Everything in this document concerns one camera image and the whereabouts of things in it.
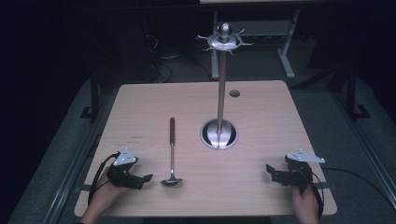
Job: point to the white desk frame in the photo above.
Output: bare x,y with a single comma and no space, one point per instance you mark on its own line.
288,49

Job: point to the metal utensil rack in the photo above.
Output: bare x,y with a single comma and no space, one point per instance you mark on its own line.
221,102

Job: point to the black metal stand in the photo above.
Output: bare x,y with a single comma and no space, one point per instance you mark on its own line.
93,99
353,93

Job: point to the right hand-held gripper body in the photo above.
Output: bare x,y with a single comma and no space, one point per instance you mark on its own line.
299,172

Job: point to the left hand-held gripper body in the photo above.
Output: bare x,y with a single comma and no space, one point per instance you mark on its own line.
122,174

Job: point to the aluminium rail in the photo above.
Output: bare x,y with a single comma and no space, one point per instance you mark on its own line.
370,149
70,180

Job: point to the person's right hand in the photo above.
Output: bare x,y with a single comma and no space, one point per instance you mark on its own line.
305,205

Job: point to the person's left hand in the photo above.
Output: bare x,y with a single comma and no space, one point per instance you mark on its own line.
107,193

